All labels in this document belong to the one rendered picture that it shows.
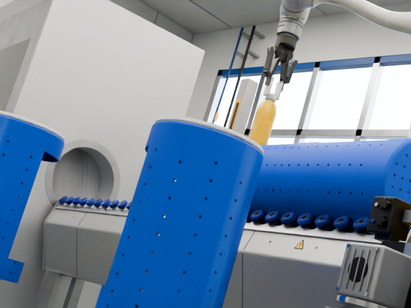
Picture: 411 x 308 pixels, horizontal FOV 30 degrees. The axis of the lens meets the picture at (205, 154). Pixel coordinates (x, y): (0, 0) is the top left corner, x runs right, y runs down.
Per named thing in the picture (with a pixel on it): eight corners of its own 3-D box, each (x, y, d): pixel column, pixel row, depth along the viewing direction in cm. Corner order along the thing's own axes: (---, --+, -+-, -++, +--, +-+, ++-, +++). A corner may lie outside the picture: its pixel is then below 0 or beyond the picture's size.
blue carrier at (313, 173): (251, 231, 282) (266, 157, 287) (446, 253, 210) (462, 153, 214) (188, 214, 267) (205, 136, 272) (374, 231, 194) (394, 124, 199)
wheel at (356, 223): (361, 222, 206) (359, 216, 206) (374, 222, 203) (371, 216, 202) (351, 231, 204) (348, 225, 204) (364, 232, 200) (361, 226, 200)
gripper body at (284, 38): (288, 44, 284) (282, 66, 282) (272, 34, 280) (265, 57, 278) (302, 41, 278) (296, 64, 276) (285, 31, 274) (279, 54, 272)
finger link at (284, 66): (280, 54, 280) (283, 54, 280) (277, 84, 278) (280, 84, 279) (287, 52, 276) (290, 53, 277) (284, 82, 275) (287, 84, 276)
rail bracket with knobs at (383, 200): (388, 247, 186) (397, 206, 189) (411, 249, 180) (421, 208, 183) (360, 235, 181) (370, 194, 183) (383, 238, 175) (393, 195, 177)
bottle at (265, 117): (257, 145, 266) (272, 95, 269) (242, 143, 271) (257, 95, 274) (269, 151, 271) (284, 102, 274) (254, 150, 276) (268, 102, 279)
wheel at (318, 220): (323, 219, 219) (320, 212, 218) (334, 219, 215) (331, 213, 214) (313, 227, 217) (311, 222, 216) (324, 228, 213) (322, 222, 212)
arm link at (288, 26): (274, 20, 282) (270, 35, 280) (290, 16, 274) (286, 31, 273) (292, 30, 286) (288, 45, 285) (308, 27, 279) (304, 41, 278)
